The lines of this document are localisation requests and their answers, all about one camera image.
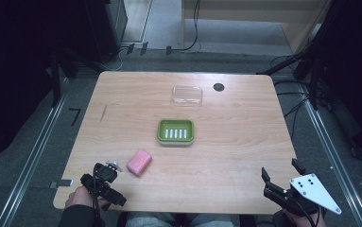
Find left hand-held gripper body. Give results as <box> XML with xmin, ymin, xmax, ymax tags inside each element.
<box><xmin>79</xmin><ymin>160</ymin><xmax>128</xmax><ymax>212</ymax></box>

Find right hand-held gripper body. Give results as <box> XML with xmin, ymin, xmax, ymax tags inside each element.
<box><xmin>263</xmin><ymin>173</ymin><xmax>343</xmax><ymax>219</ymax></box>

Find person's left hand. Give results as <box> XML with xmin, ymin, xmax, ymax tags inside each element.
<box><xmin>64</xmin><ymin>184</ymin><xmax>111</xmax><ymax>210</ymax></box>

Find person's right hand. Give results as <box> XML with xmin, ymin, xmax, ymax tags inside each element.
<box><xmin>282</xmin><ymin>208</ymin><xmax>328</xmax><ymax>227</ymax></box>

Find pink soap bar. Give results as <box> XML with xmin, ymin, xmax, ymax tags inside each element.
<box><xmin>126</xmin><ymin>148</ymin><xmax>154</xmax><ymax>177</ymax></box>

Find person's legs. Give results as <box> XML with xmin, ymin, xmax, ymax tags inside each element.
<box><xmin>124</xmin><ymin>211</ymin><xmax>237</xmax><ymax>227</ymax></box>

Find green soap dish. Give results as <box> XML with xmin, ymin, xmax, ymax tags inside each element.
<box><xmin>156</xmin><ymin>118</ymin><xmax>196</xmax><ymax>148</ymax></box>

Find black stand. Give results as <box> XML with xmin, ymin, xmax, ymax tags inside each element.
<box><xmin>256</xmin><ymin>31</ymin><xmax>331</xmax><ymax>112</ymax></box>
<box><xmin>44</xmin><ymin>46</ymin><xmax>107</xmax><ymax>109</ymax></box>

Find clear plastic lid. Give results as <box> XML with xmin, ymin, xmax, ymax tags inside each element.
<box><xmin>169</xmin><ymin>85</ymin><xmax>204</xmax><ymax>108</ymax></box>

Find black cabinet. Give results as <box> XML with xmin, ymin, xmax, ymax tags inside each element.
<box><xmin>83</xmin><ymin>0</ymin><xmax>129</xmax><ymax>62</ymax></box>

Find light wooden furniture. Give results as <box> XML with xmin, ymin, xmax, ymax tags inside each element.
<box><xmin>181</xmin><ymin>0</ymin><xmax>333</xmax><ymax>55</ymax></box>

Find right hand-held gripper cable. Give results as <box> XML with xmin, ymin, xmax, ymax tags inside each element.
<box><xmin>290</xmin><ymin>192</ymin><xmax>323</xmax><ymax>227</ymax></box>

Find metal floor rail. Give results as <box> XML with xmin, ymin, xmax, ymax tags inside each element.
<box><xmin>300</xmin><ymin>84</ymin><xmax>362</xmax><ymax>227</ymax></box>
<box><xmin>0</xmin><ymin>79</ymin><xmax>71</xmax><ymax>227</ymax></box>

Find black floor cable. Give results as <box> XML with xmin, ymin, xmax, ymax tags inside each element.
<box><xmin>269</xmin><ymin>54</ymin><xmax>315</xmax><ymax>143</ymax></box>

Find white floor cable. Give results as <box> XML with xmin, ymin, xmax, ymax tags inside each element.
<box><xmin>100</xmin><ymin>45</ymin><xmax>131</xmax><ymax>72</ymax></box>

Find black hanging cable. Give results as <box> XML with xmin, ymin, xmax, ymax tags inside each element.
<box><xmin>168</xmin><ymin>0</ymin><xmax>202</xmax><ymax>53</ymax></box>

